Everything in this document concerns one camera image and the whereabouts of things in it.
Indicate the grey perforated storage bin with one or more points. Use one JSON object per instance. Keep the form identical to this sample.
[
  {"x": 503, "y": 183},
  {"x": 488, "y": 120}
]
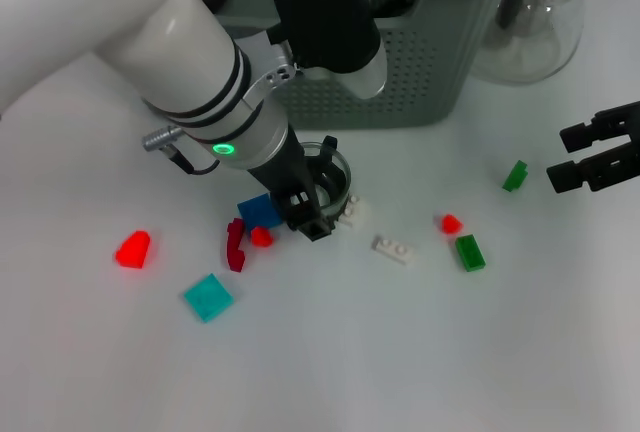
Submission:
[{"x": 425, "y": 77}]

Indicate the teal square plate brick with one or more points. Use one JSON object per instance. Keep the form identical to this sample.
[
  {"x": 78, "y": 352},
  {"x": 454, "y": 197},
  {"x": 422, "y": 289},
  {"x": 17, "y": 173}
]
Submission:
[{"x": 208, "y": 298}]

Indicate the dark red curved brick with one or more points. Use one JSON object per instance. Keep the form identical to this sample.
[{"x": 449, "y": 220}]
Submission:
[{"x": 234, "y": 247}]

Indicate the green rectangular brick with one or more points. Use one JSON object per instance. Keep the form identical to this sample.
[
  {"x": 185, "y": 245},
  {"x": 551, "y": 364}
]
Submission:
[{"x": 470, "y": 253}]

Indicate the white two-stud plate brick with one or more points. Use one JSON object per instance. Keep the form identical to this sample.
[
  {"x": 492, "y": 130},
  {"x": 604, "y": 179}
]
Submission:
[
  {"x": 395, "y": 249},
  {"x": 352, "y": 214}
]

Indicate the small red brick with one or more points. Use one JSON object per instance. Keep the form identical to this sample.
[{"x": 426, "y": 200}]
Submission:
[
  {"x": 261, "y": 237},
  {"x": 451, "y": 223}
]

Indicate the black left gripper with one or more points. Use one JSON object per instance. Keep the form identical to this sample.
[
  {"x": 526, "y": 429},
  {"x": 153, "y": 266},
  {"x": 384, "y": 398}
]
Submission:
[{"x": 287, "y": 174}]

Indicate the blue square plate brick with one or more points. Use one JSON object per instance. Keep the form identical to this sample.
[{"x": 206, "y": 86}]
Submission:
[{"x": 255, "y": 212}]

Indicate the glass carafe with black lid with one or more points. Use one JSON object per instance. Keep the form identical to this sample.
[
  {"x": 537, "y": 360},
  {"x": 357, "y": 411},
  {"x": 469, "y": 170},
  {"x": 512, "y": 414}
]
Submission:
[{"x": 540, "y": 52}]

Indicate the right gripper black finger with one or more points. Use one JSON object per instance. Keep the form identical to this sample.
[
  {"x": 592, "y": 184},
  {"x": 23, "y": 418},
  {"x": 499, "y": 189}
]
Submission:
[
  {"x": 585, "y": 174},
  {"x": 600, "y": 128}
]

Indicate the green notched brick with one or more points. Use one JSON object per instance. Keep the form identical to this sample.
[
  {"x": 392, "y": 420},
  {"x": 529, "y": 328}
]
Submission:
[{"x": 515, "y": 177}]

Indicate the bright red sloped brick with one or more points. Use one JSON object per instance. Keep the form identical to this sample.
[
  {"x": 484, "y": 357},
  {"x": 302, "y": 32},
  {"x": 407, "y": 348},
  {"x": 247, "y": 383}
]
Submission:
[{"x": 132, "y": 252}]

